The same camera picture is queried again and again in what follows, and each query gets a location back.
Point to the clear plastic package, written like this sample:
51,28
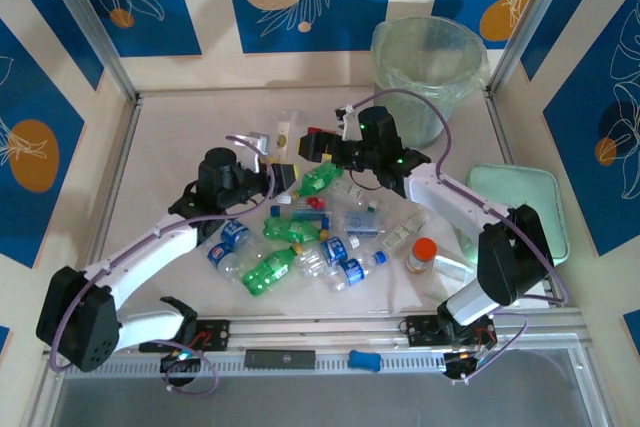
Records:
450,272

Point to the blue-label bottle with white cap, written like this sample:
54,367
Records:
335,249

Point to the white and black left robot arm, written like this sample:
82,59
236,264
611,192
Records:
140,257

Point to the green plastic soda bottle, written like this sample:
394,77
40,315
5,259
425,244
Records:
320,178
290,229
267,271

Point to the aluminium rail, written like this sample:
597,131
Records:
320,329

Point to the clear plastic box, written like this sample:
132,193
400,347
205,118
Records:
360,222

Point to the clear Pepsi-label plastic bottle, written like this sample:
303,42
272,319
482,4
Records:
235,234
217,253

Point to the small jar with orange cap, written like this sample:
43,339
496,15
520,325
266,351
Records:
425,249

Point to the blue-label bottle with blue cap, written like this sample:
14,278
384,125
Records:
354,271

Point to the aluminium frame post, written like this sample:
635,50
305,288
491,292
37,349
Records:
85,12
525,29

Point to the blue bone-shaped clip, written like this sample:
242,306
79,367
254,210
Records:
365,361

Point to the loose blue bottle cap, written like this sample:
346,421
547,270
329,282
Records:
275,210
325,221

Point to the blue-label bottle with red cap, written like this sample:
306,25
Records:
305,207

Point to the loose white bottle cap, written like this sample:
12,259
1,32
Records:
285,200

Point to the black rectangular bar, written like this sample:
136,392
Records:
280,358

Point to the light green plastic tray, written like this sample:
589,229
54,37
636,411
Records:
520,197

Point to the clear tea bottle green label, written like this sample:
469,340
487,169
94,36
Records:
402,233
352,192

